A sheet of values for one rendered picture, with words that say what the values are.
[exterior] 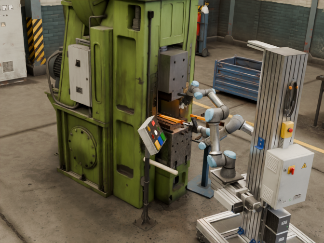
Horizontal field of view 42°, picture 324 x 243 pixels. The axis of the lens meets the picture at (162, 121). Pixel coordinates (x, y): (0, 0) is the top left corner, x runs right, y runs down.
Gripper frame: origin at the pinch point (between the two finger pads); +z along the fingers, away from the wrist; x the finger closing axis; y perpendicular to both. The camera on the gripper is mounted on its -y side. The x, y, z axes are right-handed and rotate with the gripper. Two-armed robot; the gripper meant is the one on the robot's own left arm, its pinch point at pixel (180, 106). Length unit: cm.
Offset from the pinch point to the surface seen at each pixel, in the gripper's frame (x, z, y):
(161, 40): -1, -45, -54
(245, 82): 380, 136, -75
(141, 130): -60, 6, 5
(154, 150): -55, 18, 23
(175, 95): 8.1, -0.1, -15.0
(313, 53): 803, 164, -96
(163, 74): -2.9, -17.3, -33.5
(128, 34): -28, -41, -76
